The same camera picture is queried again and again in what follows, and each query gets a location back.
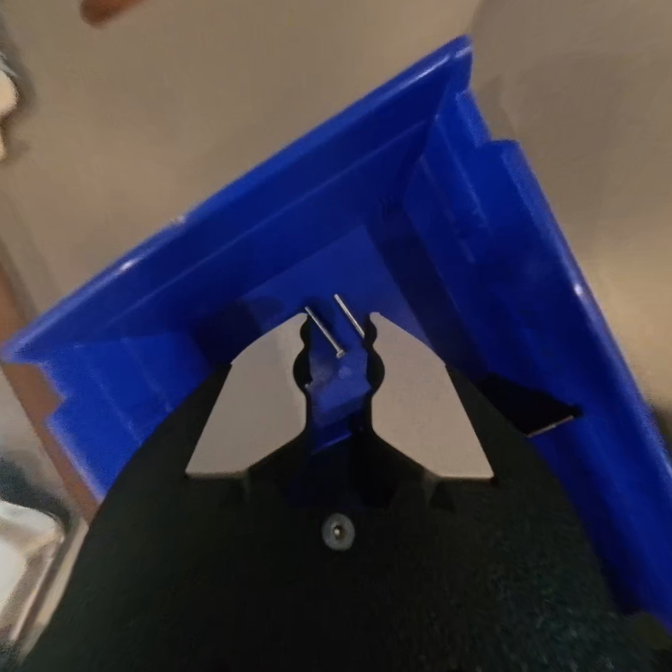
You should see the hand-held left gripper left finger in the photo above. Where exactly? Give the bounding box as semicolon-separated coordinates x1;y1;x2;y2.
185;312;316;477

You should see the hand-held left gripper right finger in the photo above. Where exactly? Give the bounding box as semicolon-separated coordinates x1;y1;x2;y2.
359;312;495;480

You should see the silver metal bolt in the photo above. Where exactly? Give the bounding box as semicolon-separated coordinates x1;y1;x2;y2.
305;308;346;359

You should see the blue plastic bin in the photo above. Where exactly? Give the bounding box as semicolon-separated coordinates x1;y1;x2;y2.
0;34;672;631

